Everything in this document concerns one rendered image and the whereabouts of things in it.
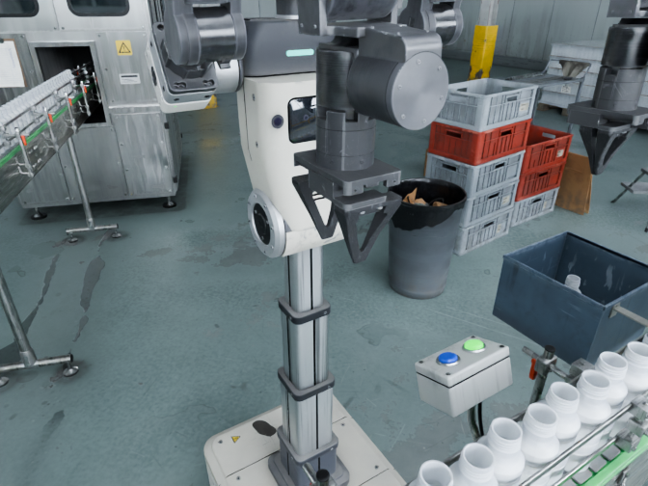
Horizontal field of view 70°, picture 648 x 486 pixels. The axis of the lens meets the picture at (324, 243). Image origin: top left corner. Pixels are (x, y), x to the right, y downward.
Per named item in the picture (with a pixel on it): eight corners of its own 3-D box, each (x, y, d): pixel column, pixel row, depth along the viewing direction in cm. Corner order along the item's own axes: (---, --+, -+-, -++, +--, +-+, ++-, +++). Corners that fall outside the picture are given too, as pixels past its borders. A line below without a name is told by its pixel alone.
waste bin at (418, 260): (413, 313, 270) (423, 213, 240) (366, 278, 304) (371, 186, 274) (468, 290, 291) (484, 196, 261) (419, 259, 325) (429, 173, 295)
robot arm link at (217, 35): (207, 25, 76) (175, 26, 74) (223, -12, 67) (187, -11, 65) (223, 79, 77) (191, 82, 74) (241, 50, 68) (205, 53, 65)
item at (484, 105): (480, 132, 286) (486, 95, 276) (428, 120, 315) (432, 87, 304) (532, 118, 320) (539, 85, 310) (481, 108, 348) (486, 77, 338)
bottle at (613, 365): (565, 417, 79) (591, 341, 71) (605, 431, 76) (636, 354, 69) (561, 443, 74) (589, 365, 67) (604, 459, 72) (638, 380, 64)
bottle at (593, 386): (574, 482, 68) (606, 401, 61) (537, 452, 73) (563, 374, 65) (596, 463, 71) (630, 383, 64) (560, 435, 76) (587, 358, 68)
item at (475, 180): (470, 199, 307) (474, 167, 297) (422, 182, 335) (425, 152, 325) (520, 179, 341) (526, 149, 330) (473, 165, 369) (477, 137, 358)
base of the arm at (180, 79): (218, 90, 83) (200, 25, 83) (230, 71, 76) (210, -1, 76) (169, 94, 79) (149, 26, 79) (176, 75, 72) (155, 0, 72)
